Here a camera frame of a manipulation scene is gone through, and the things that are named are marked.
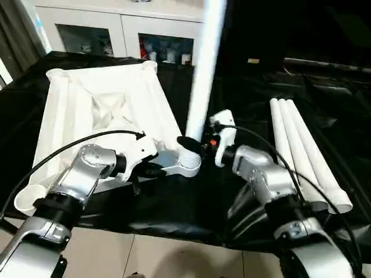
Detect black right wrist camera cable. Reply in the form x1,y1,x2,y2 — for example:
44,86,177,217
213,123,360,278

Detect black left wrist camera cable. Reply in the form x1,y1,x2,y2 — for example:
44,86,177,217
0,130,146,221

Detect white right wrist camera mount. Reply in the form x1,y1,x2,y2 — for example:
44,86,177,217
209,109,235,167

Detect dark metal pole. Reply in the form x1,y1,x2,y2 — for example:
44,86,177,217
283,57,371,73

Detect white glass-door cabinet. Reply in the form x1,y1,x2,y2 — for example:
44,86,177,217
33,0,205,66

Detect black backdrop cloth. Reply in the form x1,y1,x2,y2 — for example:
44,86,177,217
202,0,371,79

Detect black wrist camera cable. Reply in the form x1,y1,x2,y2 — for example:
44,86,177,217
0,130,146,221
213,123,360,278

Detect black glossy mat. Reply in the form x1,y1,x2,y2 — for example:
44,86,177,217
0,51,371,253

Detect grey curtain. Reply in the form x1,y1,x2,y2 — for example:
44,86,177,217
0,0,52,90

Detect white plastic table leg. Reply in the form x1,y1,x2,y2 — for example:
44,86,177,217
285,97,354,215
277,97,333,214
269,97,312,203
176,0,227,170

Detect white plastic table top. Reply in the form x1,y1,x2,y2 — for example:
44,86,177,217
13,60,202,217

